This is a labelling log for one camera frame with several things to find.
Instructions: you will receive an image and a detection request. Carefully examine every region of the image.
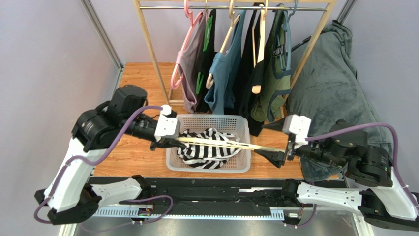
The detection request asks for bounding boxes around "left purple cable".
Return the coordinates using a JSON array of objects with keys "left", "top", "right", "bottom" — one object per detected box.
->
[{"left": 33, "top": 105, "right": 164, "bottom": 225}]

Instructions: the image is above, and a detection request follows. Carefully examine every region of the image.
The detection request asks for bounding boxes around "green plastic hanger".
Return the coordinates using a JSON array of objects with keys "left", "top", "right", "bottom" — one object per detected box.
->
[{"left": 195, "top": 9, "right": 217, "bottom": 95}]

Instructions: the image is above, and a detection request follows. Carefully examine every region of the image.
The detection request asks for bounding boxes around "aluminium frame post right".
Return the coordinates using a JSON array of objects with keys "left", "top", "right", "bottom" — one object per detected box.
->
[{"left": 336, "top": 0, "right": 357, "bottom": 24}]

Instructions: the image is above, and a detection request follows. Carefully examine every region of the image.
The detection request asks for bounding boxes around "mauve tank top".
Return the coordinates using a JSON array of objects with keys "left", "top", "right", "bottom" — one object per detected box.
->
[{"left": 177, "top": 12, "right": 207, "bottom": 113}]

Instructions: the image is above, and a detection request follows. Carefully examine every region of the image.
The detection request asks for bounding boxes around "aluminium frame post left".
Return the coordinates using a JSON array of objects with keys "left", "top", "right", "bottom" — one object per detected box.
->
[{"left": 80, "top": 0, "right": 124, "bottom": 72}]

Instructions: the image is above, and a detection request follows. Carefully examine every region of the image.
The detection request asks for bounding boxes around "aluminium frame post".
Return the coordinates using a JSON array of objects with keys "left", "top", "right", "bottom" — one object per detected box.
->
[
  {"left": 80, "top": 0, "right": 124, "bottom": 72},
  {"left": 336, "top": 0, "right": 357, "bottom": 24}
]

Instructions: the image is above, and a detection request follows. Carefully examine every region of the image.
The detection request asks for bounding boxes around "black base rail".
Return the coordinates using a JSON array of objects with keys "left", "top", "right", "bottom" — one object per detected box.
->
[{"left": 91, "top": 177, "right": 315, "bottom": 217}]

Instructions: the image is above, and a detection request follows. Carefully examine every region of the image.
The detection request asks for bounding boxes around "black white striped tank top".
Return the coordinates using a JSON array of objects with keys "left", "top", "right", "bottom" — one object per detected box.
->
[{"left": 177, "top": 128, "right": 240, "bottom": 169}]

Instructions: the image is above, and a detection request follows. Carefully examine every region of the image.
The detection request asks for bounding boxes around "light wooden hanger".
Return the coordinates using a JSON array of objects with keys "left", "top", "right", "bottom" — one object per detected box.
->
[{"left": 251, "top": 0, "right": 269, "bottom": 94}]

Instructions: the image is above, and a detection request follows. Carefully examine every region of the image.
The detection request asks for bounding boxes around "white plastic basket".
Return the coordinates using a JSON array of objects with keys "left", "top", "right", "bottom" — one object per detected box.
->
[{"left": 166, "top": 114, "right": 251, "bottom": 173}]

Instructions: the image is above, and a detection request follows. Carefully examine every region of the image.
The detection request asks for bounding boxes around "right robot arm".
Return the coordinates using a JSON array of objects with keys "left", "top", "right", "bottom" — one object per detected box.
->
[{"left": 255, "top": 115, "right": 419, "bottom": 232}]

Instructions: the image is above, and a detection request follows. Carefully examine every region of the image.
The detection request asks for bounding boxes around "beige wooden hanger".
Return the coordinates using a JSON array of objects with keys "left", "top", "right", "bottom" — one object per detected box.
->
[{"left": 206, "top": 0, "right": 240, "bottom": 89}]

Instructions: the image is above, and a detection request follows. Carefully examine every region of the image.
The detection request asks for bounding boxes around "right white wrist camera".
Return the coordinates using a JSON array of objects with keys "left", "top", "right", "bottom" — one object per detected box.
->
[{"left": 282, "top": 115, "right": 311, "bottom": 149}]

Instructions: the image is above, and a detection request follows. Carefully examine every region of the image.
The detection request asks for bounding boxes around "cream plastic hanger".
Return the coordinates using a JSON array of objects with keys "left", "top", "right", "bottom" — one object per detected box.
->
[{"left": 176, "top": 137, "right": 285, "bottom": 153}]

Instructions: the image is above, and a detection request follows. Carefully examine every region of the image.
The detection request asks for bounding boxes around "olive green tank top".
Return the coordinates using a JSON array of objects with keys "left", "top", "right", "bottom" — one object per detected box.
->
[{"left": 250, "top": 10, "right": 292, "bottom": 122}]

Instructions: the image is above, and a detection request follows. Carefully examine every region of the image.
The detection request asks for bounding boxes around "blue tank top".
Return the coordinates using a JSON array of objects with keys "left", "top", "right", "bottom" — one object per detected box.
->
[{"left": 204, "top": 10, "right": 246, "bottom": 115}]

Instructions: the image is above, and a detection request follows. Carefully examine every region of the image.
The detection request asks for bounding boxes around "black garment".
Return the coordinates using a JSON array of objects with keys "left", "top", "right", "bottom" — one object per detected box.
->
[{"left": 233, "top": 3, "right": 264, "bottom": 137}]

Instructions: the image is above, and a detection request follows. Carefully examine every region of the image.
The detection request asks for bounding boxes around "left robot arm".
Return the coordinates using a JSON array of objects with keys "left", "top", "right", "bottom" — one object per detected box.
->
[{"left": 34, "top": 85, "right": 185, "bottom": 225}]

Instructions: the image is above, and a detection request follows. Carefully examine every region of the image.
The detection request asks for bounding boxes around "teal plastic hanger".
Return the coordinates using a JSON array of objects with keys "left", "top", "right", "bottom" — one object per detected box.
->
[{"left": 266, "top": 0, "right": 300, "bottom": 122}]

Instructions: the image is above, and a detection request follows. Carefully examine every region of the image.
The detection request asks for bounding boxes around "grey fleece blanket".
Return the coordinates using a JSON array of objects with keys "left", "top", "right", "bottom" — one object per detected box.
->
[{"left": 285, "top": 19, "right": 395, "bottom": 182}]

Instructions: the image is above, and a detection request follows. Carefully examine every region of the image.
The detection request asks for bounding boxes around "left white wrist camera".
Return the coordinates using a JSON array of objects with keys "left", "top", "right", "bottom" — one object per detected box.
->
[{"left": 154, "top": 105, "right": 180, "bottom": 142}]

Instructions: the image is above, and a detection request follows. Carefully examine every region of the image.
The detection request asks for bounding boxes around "wooden clothes rack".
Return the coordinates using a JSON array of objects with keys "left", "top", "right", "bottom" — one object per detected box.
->
[{"left": 133, "top": 0, "right": 337, "bottom": 106}]

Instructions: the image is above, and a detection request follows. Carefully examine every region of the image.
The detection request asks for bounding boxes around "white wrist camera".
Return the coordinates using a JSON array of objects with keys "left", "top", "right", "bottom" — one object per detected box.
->
[
  {"left": 154, "top": 105, "right": 180, "bottom": 142},
  {"left": 282, "top": 115, "right": 311, "bottom": 149}
]

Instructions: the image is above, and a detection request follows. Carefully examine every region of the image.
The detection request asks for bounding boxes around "pink plastic hanger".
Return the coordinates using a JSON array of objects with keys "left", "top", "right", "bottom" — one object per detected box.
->
[{"left": 170, "top": 0, "right": 203, "bottom": 90}]

